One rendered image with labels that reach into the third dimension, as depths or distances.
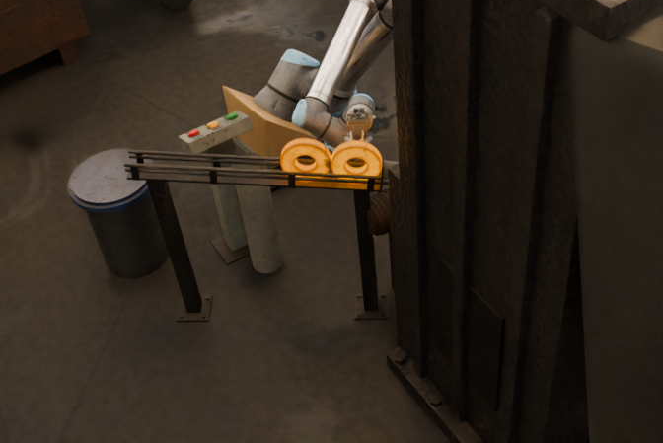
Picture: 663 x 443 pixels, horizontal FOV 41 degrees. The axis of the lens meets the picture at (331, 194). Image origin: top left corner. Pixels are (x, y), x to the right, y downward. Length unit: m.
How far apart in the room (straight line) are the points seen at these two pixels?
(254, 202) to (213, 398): 0.68
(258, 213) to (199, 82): 1.37
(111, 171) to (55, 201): 0.67
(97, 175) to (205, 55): 1.42
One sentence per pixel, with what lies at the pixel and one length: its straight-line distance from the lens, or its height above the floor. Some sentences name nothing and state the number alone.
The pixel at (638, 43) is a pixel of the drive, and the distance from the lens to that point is 1.53.
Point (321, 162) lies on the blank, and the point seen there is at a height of 0.73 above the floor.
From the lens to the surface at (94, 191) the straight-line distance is 3.31.
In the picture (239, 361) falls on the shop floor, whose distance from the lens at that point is 3.21.
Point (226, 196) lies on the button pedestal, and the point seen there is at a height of 0.30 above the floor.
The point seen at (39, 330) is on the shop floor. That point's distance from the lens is 3.52.
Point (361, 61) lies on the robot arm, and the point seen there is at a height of 0.50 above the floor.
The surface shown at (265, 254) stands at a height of 0.11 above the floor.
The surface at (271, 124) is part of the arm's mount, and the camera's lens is 3.55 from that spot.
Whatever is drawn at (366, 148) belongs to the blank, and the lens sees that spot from 2.72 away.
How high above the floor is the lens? 2.56
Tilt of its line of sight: 44 degrees down
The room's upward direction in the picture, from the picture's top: 7 degrees counter-clockwise
